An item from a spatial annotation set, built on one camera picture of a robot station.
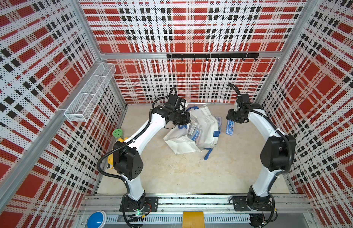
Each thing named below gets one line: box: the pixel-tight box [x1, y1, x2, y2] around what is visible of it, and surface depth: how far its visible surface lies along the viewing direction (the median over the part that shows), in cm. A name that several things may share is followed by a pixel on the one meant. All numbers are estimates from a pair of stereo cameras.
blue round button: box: [86, 209, 107, 228], surface depth 69 cm
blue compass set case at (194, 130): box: [186, 122, 202, 146], surface depth 98 cm
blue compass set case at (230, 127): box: [225, 119, 235, 136], surface depth 90 cm
